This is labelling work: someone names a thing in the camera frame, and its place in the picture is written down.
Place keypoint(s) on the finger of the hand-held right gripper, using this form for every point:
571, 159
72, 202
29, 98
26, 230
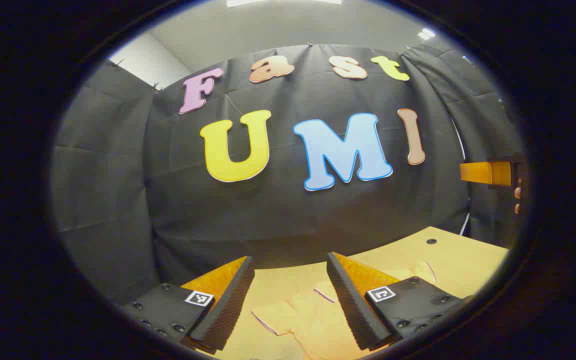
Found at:
483, 173

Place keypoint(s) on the black backdrop cloth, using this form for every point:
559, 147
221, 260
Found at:
278, 210

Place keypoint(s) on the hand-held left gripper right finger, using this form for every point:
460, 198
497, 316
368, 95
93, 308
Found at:
350, 305

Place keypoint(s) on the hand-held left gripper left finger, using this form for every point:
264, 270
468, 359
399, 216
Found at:
228, 310

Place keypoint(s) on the ceiling light panel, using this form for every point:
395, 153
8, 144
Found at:
426, 34
278, 2

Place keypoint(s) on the orange polo T-shirt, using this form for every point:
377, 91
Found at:
313, 325

